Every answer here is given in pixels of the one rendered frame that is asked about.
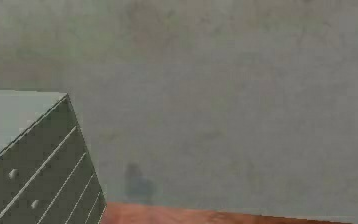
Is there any grey-green chest of drawers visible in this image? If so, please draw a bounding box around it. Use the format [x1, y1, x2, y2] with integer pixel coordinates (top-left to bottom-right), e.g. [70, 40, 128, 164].
[0, 88, 108, 224]

